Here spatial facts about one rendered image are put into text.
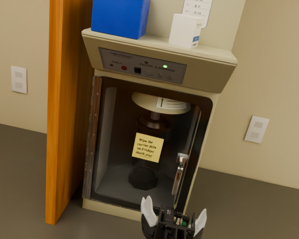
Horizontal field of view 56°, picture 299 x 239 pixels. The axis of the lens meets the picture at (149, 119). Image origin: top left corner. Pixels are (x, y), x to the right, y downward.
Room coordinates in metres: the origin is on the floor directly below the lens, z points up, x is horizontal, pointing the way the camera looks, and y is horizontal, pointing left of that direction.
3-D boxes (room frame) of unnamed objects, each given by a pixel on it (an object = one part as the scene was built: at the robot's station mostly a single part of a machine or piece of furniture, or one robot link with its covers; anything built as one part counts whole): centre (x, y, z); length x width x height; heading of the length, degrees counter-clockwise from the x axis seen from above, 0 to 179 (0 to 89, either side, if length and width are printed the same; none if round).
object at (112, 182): (0.68, 0.00, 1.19); 0.30 x 0.01 x 0.40; 86
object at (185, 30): (0.62, -0.04, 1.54); 0.05 x 0.05 x 0.06; 70
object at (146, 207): (0.50, -0.03, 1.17); 0.09 x 0.03 x 0.06; 32
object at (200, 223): (0.49, -0.15, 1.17); 0.09 x 0.03 x 0.06; 140
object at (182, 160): (0.64, -0.10, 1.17); 0.05 x 0.03 x 0.10; 176
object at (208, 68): (0.63, 0.01, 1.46); 0.32 x 0.12 x 0.10; 86
